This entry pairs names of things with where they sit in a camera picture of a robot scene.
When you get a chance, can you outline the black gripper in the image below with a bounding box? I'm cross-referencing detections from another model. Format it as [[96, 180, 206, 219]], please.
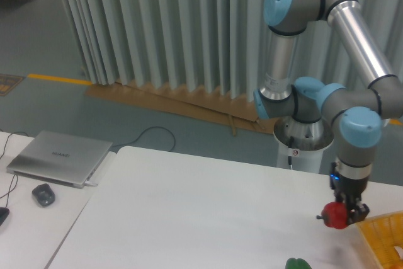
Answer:
[[329, 161, 370, 226]]

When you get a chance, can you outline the red bell pepper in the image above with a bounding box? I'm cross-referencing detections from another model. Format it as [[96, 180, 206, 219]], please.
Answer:
[[316, 202, 348, 229]]

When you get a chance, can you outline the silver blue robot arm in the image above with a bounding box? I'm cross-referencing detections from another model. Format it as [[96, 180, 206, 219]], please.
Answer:
[[254, 0, 402, 229]]

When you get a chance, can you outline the yellow wicker basket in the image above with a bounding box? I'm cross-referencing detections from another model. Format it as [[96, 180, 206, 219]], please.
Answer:
[[356, 211, 402, 268]]

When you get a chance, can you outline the green bell pepper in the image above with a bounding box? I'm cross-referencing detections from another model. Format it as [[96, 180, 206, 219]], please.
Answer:
[[285, 258, 312, 269]]

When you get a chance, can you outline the brown cardboard sheet on floor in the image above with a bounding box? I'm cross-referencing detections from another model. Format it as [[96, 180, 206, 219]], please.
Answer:
[[84, 79, 277, 135]]

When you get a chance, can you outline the grey folding partition curtain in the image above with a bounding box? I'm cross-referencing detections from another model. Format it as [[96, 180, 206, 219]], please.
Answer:
[[62, 0, 402, 101]]

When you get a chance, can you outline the silver closed laptop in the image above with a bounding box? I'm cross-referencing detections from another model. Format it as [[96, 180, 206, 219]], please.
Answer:
[[7, 130, 112, 188]]

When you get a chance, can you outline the black computer mouse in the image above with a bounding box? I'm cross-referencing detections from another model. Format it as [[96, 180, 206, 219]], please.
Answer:
[[31, 183, 55, 207]]

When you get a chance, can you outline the black object at left edge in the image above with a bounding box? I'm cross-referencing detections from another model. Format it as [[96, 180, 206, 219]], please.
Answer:
[[0, 207, 10, 226]]

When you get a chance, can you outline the floor warning sticker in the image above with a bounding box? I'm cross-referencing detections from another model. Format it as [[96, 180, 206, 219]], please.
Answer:
[[0, 74, 25, 96]]

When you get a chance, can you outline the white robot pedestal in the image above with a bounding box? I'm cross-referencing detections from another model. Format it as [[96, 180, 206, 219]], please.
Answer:
[[274, 117, 334, 173]]

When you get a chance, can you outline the black cable on floor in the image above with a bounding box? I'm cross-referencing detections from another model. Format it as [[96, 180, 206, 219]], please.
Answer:
[[111, 126, 176, 152]]

